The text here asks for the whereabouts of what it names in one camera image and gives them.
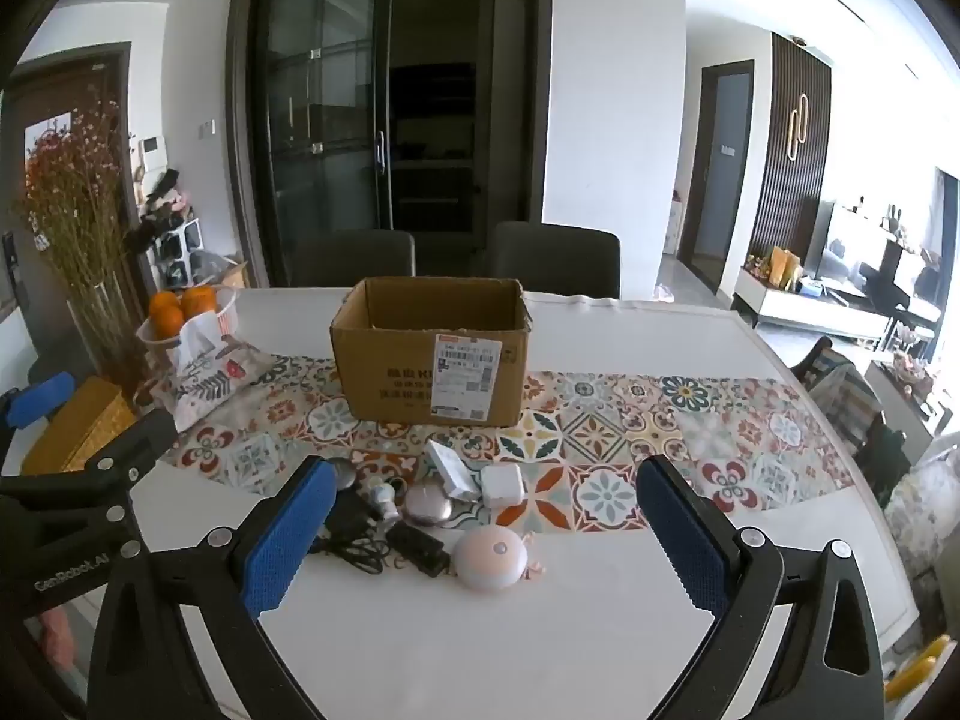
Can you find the grey round disc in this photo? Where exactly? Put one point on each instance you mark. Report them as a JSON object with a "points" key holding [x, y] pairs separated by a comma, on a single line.
{"points": [[345, 474]]}

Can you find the white rectangular box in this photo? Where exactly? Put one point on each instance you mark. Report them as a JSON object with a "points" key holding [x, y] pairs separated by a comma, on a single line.
{"points": [[448, 465]]}

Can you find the white low media cabinet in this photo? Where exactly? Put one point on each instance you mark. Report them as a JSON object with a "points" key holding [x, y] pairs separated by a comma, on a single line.
{"points": [[810, 307]]}

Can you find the clear glass vase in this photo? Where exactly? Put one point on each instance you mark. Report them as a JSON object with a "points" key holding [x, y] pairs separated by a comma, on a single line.
{"points": [[105, 330]]}

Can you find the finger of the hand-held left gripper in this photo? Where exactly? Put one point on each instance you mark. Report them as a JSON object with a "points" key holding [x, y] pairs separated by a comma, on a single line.
{"points": [[142, 435], [37, 399]]}

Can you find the small brown floor box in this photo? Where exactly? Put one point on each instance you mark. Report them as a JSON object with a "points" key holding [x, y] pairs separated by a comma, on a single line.
{"points": [[235, 275]]}

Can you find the yellow paper bag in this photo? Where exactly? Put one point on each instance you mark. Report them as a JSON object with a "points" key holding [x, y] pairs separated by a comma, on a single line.
{"points": [[784, 266]]}

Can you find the small black rectangular box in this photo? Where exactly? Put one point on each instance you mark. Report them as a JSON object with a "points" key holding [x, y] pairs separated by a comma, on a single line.
{"points": [[416, 546]]}

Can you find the white charger cube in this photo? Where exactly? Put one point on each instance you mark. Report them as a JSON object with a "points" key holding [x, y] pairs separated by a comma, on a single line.
{"points": [[501, 486]]}

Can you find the dark glass sliding door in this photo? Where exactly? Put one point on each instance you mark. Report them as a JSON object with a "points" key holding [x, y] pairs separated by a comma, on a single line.
{"points": [[322, 127]]}

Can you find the brown entry door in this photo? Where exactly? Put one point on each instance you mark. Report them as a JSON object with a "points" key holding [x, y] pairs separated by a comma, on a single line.
{"points": [[22, 105]]}

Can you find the patterned tile-print table runner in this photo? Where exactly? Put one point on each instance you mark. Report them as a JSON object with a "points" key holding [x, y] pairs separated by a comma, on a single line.
{"points": [[600, 427]]}

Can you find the dark interior door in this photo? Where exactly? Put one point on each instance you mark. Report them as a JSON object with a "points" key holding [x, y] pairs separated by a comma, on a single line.
{"points": [[724, 157]]}

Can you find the white shoe rack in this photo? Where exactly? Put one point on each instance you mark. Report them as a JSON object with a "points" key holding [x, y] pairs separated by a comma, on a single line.
{"points": [[176, 240]]}

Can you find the brown cardboard box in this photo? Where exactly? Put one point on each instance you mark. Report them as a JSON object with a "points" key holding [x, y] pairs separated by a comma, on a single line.
{"points": [[390, 375]]}

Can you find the leaf-print fabric tissue pouch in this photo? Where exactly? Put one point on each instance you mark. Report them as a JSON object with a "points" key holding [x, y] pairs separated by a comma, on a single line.
{"points": [[210, 382]]}

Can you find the yellow plastic object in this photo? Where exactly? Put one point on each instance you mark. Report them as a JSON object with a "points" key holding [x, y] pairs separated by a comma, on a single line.
{"points": [[911, 671]]}

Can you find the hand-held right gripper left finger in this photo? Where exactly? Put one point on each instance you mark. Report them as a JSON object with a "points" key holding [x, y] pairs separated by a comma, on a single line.
{"points": [[292, 532]]}

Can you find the flat screen television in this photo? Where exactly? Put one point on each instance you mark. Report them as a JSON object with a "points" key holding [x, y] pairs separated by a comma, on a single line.
{"points": [[862, 247]]}

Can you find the silver round case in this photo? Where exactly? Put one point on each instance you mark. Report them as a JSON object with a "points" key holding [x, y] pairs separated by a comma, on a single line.
{"points": [[427, 504]]}

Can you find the chair draped with cloth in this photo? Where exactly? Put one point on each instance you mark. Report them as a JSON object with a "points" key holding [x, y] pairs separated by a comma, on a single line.
{"points": [[847, 405]]}

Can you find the dried red flower bunch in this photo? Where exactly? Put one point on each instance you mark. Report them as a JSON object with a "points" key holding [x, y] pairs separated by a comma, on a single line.
{"points": [[75, 187]]}

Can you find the white wall intercom panel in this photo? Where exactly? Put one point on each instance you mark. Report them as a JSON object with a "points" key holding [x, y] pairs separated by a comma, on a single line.
{"points": [[154, 152]]}

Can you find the dark grey dining chair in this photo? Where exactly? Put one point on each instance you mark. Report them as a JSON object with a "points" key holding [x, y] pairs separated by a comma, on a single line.
{"points": [[555, 259], [352, 259]]}

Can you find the dark slatted wall panel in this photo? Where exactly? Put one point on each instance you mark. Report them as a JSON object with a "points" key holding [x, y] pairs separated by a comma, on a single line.
{"points": [[780, 90]]}

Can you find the white fruit basket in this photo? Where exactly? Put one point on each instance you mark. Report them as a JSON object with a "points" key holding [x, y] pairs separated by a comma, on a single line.
{"points": [[159, 343]]}

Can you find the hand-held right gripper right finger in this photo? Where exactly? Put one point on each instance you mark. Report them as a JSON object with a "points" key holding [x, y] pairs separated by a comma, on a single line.
{"points": [[682, 532]]}

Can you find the yellow woven storage box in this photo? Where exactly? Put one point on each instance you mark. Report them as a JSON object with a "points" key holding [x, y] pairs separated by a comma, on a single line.
{"points": [[82, 420]]}

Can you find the orange fruit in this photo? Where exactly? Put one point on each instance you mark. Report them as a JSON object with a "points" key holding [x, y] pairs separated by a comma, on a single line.
{"points": [[165, 313], [199, 300]]}

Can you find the pink round device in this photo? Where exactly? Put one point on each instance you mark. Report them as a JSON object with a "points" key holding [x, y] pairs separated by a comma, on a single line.
{"points": [[487, 559]]}

